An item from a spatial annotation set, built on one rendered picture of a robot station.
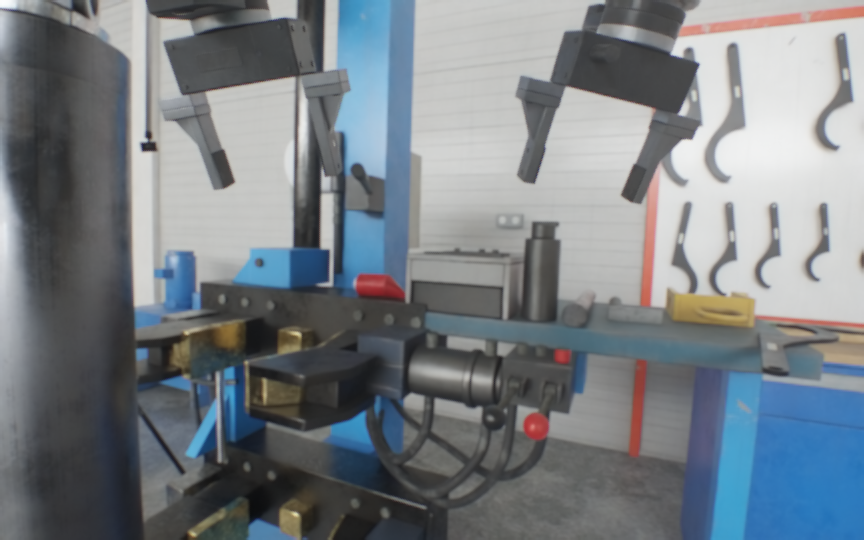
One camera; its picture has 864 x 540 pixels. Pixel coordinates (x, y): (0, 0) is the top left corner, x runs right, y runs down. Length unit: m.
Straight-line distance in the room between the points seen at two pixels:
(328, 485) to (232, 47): 1.03
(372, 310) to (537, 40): 2.29
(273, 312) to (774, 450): 1.49
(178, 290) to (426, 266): 2.93
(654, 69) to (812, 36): 2.48
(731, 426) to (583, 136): 1.97
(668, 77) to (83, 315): 0.73
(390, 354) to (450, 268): 0.22
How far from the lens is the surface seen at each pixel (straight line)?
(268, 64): 0.47
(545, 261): 0.89
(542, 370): 0.78
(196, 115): 0.53
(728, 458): 1.15
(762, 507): 1.74
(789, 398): 1.62
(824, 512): 1.77
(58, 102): 0.69
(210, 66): 0.50
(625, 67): 0.48
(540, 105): 0.47
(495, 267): 0.89
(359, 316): 1.02
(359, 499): 1.20
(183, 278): 3.69
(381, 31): 1.37
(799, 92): 2.87
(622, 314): 0.99
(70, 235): 0.68
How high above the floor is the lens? 1.23
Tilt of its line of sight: 4 degrees down
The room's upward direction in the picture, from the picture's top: 2 degrees clockwise
